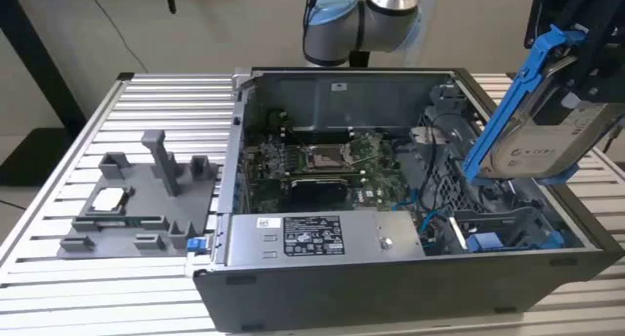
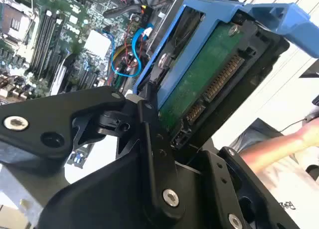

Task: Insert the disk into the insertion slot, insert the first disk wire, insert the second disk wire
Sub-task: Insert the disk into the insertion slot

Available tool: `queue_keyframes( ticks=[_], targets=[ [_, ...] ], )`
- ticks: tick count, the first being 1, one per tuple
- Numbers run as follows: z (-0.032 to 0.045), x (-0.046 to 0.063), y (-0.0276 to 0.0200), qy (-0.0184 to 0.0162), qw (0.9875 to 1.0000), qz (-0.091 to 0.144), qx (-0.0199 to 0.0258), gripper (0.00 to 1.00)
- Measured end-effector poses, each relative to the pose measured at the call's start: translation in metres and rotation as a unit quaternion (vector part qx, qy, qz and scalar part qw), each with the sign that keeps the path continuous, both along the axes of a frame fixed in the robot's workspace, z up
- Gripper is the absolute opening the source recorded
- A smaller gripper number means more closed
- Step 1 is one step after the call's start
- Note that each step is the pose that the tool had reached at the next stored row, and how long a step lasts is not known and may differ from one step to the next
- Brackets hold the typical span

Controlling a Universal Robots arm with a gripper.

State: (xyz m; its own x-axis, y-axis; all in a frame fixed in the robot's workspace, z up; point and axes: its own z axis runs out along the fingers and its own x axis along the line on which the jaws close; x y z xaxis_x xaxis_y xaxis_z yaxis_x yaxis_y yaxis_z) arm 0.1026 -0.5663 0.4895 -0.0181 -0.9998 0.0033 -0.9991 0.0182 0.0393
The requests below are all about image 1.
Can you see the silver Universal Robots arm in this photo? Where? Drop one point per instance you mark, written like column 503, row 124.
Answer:
column 386, row 28

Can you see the grey metal disk bay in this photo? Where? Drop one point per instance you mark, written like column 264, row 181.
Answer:
column 454, row 189

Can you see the grey parts rack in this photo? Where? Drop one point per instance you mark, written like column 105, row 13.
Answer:
column 160, row 219

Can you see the green motherboard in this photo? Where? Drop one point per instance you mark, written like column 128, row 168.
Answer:
column 375, row 189

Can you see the CPU socket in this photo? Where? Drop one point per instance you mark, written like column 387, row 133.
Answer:
column 324, row 156

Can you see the blue plastic disk carrier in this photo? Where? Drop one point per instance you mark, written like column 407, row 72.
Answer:
column 483, row 241

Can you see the hard disk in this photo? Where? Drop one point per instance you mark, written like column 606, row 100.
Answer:
column 551, row 145

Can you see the silver CPU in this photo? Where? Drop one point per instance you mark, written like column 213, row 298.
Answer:
column 111, row 200

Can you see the green RAM stick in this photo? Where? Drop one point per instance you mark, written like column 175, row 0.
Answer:
column 131, row 223

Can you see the dark grey PC case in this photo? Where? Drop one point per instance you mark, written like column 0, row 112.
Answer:
column 342, row 295

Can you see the black stand with base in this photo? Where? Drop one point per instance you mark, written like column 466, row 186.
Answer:
column 29, row 39

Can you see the black graphics card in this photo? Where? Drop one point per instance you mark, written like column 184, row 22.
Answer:
column 316, row 197

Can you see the blue case latch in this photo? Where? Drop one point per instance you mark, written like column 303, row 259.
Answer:
column 195, row 244

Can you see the silver power supply unit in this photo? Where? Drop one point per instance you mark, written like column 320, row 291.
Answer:
column 254, row 244

